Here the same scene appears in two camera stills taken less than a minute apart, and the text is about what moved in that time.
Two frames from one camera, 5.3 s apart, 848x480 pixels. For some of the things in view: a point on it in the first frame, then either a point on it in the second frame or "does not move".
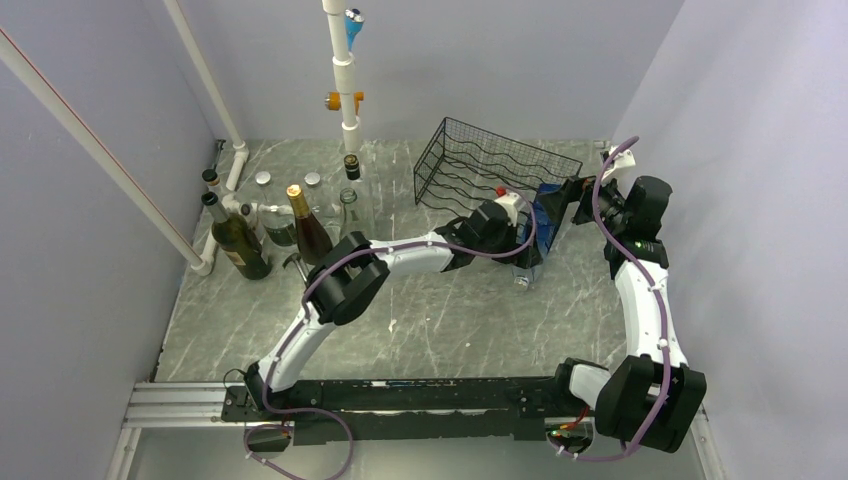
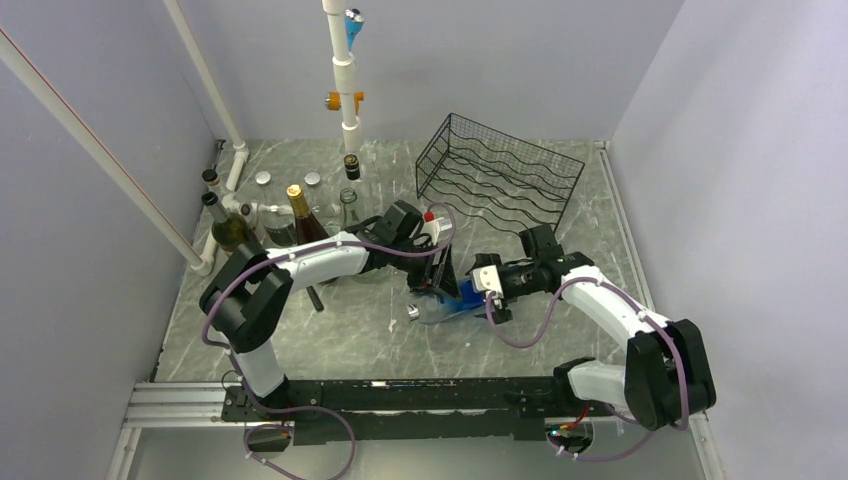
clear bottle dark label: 325,209 does not move
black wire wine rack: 464,168 does not move
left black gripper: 522,260 → 447,279
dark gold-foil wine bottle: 313,239 does not move
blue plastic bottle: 535,229 → 447,306
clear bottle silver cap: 278,221 does not move
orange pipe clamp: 333,100 does not move
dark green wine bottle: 237,239 does not move
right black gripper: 557,202 → 483,260
